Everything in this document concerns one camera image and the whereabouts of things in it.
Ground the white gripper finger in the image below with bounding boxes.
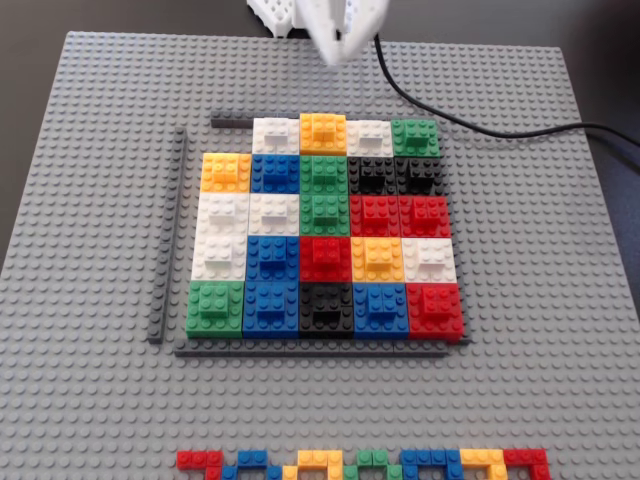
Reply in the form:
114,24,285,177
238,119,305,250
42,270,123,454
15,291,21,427
294,0,347,66
342,0,391,64

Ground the white lego cube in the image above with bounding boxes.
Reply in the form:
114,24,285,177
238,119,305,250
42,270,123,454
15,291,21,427
195,191,251,237
247,192,302,237
251,116,302,156
401,237,459,286
190,233,249,282
345,119,394,158

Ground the yellow lego cube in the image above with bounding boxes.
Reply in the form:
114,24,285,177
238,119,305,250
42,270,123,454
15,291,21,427
350,236,406,285
298,113,348,156
198,152,253,194

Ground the green lego cube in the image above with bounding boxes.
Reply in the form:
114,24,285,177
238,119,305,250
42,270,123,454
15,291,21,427
391,118,442,159
184,279,246,340
298,193,352,238
298,154,350,197

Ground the black lego cube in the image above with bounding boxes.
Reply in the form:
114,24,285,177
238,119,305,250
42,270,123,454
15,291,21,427
346,155,399,198
297,281,357,341
395,156,448,198

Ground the blue lego cube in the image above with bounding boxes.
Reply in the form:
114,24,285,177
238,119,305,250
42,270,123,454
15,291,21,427
244,234,302,283
241,280,302,341
249,153,302,196
352,282,412,341

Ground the red lego cube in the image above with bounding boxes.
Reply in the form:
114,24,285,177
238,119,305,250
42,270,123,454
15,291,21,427
348,194,402,239
405,283,467,343
398,195,453,240
298,235,354,284

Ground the dark gray lego strip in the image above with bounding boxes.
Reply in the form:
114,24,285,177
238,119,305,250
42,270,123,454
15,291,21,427
148,127,189,345
209,110,301,130
173,338,450,358

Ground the yellow lego brick outline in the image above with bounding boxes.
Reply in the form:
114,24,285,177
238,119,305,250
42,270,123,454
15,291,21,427
281,449,346,480
458,448,508,480

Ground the green lego brick outline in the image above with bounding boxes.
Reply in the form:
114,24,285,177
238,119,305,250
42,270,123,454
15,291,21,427
342,448,404,480

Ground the gray lego baseplate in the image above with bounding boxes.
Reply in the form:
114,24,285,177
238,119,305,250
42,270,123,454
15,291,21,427
0,30,640,480

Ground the blue lego brick outline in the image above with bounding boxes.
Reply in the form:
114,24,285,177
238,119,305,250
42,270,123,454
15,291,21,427
400,448,462,480
221,449,284,480

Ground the red lego brick outline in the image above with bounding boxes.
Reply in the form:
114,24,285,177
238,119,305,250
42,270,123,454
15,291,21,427
175,449,224,480
502,448,552,480

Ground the black cable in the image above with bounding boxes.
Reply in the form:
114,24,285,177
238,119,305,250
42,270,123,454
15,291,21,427
372,34,640,150

